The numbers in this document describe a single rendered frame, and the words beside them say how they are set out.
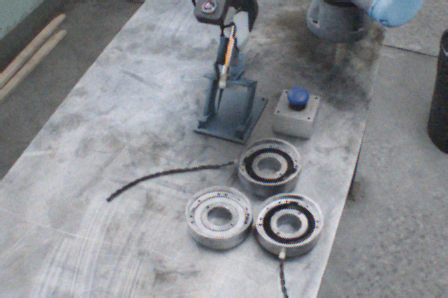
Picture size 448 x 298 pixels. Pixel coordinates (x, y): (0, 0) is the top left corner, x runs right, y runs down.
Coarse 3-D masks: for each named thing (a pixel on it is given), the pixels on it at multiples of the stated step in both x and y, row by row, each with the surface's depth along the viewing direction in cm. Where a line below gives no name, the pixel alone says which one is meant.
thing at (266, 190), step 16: (256, 144) 99; (272, 144) 100; (288, 144) 98; (240, 160) 96; (256, 160) 97; (272, 160) 98; (240, 176) 95; (272, 176) 94; (256, 192) 94; (272, 192) 93
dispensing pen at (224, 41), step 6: (234, 24) 97; (234, 30) 97; (234, 36) 98; (222, 42) 96; (228, 42) 96; (222, 48) 97; (222, 54) 97; (216, 60) 97; (222, 60) 97; (222, 66) 99; (222, 72) 99; (228, 72) 99; (222, 78) 99; (222, 84) 99; (222, 90) 99
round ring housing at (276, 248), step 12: (264, 204) 89; (276, 204) 90; (300, 204) 90; (312, 204) 89; (276, 216) 88; (288, 216) 89; (300, 216) 88; (276, 228) 87; (300, 228) 89; (264, 240) 84; (312, 240) 84; (276, 252) 84; (288, 252) 84; (300, 252) 84
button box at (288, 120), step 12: (312, 96) 106; (276, 108) 104; (288, 108) 104; (300, 108) 103; (312, 108) 104; (276, 120) 104; (288, 120) 103; (300, 120) 102; (312, 120) 102; (288, 132) 105; (300, 132) 104
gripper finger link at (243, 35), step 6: (240, 12) 92; (246, 12) 92; (234, 18) 93; (240, 18) 93; (246, 18) 93; (240, 24) 94; (246, 24) 93; (240, 30) 95; (246, 30) 94; (240, 36) 96; (246, 36) 95; (240, 42) 96; (246, 42) 97; (240, 48) 98
